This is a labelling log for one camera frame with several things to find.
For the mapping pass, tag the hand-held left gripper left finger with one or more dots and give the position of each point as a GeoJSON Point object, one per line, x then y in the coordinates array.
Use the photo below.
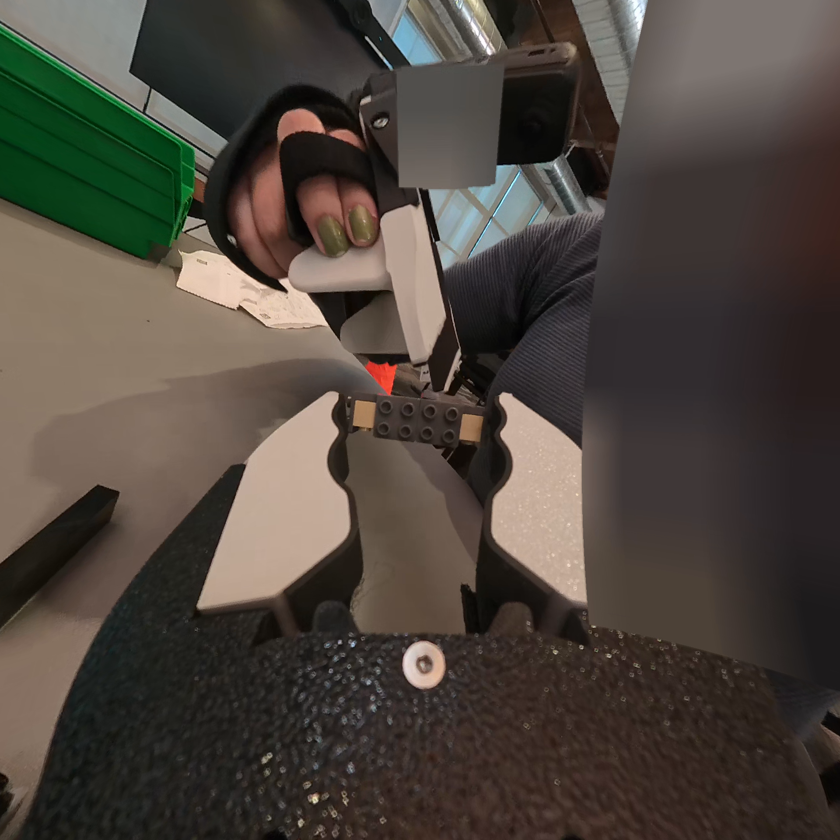
{"type": "Point", "coordinates": [282, 525]}

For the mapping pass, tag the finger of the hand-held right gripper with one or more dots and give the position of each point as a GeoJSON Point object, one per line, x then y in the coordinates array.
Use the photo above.
{"type": "Point", "coordinates": [446, 354]}
{"type": "Point", "coordinates": [410, 275]}

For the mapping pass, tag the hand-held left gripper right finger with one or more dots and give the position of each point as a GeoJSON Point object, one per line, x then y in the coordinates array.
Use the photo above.
{"type": "Point", "coordinates": [544, 525]}

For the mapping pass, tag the tan and black brick assembly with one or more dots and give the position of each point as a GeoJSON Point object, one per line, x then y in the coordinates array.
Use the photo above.
{"type": "Point", "coordinates": [413, 420]}

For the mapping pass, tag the person's right forearm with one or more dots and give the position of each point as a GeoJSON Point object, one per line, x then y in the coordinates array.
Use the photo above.
{"type": "Point", "coordinates": [525, 295]}

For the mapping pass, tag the grey desk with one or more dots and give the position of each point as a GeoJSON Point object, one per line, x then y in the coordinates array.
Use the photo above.
{"type": "Point", "coordinates": [131, 367]}

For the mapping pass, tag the person's right hand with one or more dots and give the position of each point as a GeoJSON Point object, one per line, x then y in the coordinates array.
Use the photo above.
{"type": "Point", "coordinates": [262, 216]}

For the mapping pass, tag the small orange red object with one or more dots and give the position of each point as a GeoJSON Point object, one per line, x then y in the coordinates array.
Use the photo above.
{"type": "Point", "coordinates": [382, 377]}

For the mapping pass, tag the black video conference bar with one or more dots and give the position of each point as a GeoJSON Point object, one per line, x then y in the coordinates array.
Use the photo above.
{"type": "Point", "coordinates": [374, 33]}

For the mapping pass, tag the large black display screen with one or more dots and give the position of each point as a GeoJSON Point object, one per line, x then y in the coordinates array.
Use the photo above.
{"type": "Point", "coordinates": [249, 52]}

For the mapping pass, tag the white paper sheet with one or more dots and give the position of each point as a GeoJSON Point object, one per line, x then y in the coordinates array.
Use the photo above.
{"type": "Point", "coordinates": [229, 289]}

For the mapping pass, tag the long black brick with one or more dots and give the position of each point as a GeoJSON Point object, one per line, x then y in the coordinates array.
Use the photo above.
{"type": "Point", "coordinates": [52, 544]}

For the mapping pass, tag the green stacked plastic bins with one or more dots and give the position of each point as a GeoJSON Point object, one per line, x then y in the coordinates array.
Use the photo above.
{"type": "Point", "coordinates": [79, 151]}

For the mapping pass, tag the silver ventilation duct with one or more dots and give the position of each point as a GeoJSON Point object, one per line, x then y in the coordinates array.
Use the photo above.
{"type": "Point", "coordinates": [623, 52]}
{"type": "Point", "coordinates": [564, 187]}
{"type": "Point", "coordinates": [469, 26]}

